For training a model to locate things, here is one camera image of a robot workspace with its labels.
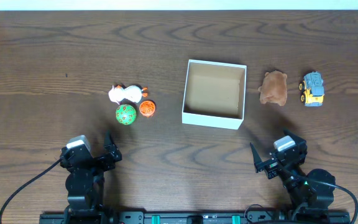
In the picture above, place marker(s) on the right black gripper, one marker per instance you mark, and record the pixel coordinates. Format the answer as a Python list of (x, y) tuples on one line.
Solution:
[(278, 160)]

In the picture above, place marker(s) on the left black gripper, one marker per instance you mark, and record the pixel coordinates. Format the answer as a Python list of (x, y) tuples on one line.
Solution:
[(96, 158)]

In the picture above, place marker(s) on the green numbered dice ball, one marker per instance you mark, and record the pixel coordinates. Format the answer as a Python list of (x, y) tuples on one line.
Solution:
[(126, 114)]

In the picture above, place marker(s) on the orange ribbed ball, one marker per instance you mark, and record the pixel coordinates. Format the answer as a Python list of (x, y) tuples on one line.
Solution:
[(147, 108)]

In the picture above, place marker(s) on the white pink toy chicken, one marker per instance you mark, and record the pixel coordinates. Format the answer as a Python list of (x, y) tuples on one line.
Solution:
[(132, 93)]

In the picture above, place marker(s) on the brown plush bear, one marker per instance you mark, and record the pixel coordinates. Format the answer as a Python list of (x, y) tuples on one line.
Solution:
[(274, 88)]

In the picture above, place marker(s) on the white cardboard box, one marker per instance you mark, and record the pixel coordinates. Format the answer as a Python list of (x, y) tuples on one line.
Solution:
[(214, 95)]

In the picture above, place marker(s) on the yellow grey toy truck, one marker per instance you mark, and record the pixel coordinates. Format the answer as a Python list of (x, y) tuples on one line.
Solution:
[(312, 90)]

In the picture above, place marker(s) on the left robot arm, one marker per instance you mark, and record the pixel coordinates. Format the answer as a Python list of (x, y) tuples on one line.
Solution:
[(85, 184)]

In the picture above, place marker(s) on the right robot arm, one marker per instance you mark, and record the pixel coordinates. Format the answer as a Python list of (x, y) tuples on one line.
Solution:
[(311, 194)]

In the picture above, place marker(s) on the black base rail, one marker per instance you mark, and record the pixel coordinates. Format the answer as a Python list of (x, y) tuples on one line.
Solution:
[(252, 216)]

